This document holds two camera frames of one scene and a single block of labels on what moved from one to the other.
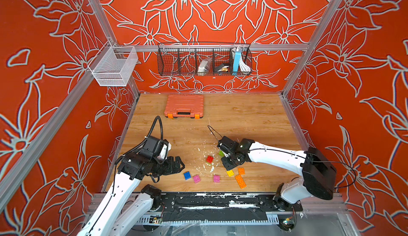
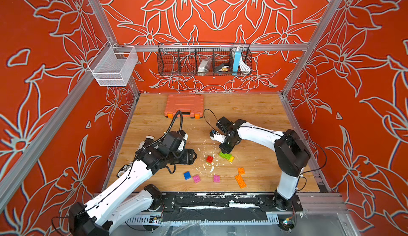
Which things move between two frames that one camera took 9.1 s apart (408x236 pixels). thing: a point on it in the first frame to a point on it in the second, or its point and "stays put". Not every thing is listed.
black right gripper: [227, 167] to [226, 151]
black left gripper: [171, 169] to [188, 157]
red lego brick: [209, 159] stays put
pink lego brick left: [196, 179] stays put
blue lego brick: [187, 175] stays put
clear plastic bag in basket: [204, 66] stays put
